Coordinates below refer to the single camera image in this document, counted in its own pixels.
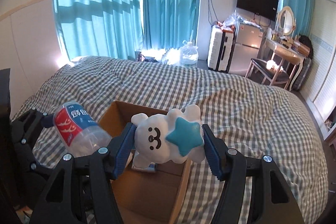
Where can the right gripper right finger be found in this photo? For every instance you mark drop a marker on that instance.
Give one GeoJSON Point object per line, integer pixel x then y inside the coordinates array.
{"type": "Point", "coordinates": [271, 199]}

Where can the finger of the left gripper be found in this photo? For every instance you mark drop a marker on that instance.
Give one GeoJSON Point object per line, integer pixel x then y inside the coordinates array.
{"type": "Point", "coordinates": [47, 120]}

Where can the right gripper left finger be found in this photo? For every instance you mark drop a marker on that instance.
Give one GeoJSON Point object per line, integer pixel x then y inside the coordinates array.
{"type": "Point", "coordinates": [81, 184]}

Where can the plastic water bottle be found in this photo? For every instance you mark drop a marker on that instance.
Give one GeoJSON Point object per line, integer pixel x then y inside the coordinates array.
{"type": "Point", "coordinates": [78, 131]}

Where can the white bear plush star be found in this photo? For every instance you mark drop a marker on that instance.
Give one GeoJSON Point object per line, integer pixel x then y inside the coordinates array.
{"type": "Point", "coordinates": [176, 136]}

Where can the brown cardboard box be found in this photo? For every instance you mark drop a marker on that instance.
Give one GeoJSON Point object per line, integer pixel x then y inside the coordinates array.
{"type": "Point", "coordinates": [144, 197]}

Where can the checkered bed quilt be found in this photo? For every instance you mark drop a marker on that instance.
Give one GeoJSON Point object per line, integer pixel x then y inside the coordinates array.
{"type": "Point", "coordinates": [255, 119]}

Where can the white sliding wardrobe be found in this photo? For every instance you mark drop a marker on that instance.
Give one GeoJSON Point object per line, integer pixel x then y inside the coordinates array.
{"type": "Point", "coordinates": [319, 88]}

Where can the wooden chair black seat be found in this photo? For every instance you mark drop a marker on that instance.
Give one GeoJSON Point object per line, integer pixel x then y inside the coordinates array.
{"type": "Point", "coordinates": [272, 72]}

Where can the large teal curtain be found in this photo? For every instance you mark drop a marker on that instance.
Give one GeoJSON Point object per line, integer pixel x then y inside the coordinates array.
{"type": "Point", "coordinates": [121, 28]}

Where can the white dressing table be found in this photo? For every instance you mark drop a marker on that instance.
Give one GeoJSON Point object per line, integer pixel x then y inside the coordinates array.
{"type": "Point", "coordinates": [287, 54]}

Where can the clear water jug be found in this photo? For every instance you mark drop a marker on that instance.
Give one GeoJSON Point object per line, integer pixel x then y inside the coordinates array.
{"type": "Point", "coordinates": [188, 55]}

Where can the silver mini fridge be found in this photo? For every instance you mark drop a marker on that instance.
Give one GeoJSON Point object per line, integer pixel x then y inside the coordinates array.
{"type": "Point", "coordinates": [246, 45]}

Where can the black bag on table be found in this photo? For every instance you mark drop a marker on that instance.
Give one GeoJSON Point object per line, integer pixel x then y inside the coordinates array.
{"type": "Point", "coordinates": [303, 39]}

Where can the white suitcase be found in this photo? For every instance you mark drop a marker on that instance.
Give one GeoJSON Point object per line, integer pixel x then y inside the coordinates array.
{"type": "Point", "coordinates": [219, 49]}

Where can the oval vanity mirror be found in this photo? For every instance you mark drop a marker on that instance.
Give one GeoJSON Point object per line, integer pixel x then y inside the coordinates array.
{"type": "Point", "coordinates": [286, 21]}

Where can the black wall television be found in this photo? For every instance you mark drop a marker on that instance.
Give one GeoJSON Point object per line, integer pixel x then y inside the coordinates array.
{"type": "Point", "coordinates": [264, 8]}

